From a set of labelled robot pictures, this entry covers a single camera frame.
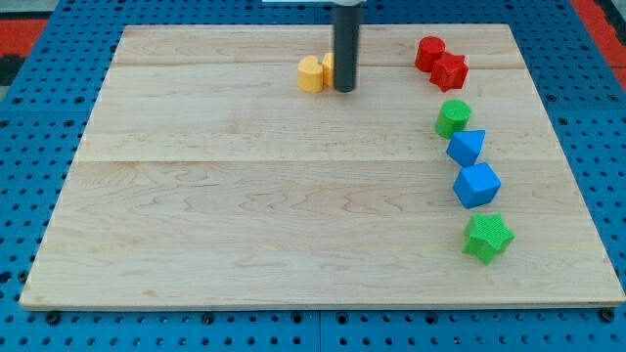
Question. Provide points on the yellow heart block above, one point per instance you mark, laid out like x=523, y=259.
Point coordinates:
x=310, y=75

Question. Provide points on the light wooden board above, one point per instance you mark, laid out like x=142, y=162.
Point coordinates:
x=206, y=180

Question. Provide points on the yellow block behind rod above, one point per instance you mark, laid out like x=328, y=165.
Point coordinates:
x=328, y=69

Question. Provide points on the blue triangular prism block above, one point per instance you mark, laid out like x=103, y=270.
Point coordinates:
x=465, y=146

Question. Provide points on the green cylinder block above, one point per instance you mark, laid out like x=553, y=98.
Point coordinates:
x=453, y=116

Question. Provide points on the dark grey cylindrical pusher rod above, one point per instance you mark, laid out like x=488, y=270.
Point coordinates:
x=346, y=32

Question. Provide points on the blue cube block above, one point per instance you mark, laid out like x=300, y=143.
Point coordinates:
x=476, y=185

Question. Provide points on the red star block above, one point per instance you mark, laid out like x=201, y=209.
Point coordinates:
x=449, y=72

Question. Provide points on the red cylinder block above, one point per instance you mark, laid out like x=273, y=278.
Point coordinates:
x=430, y=50

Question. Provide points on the green star block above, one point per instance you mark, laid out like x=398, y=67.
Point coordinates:
x=487, y=235

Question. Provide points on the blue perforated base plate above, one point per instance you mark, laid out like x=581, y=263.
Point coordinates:
x=47, y=106

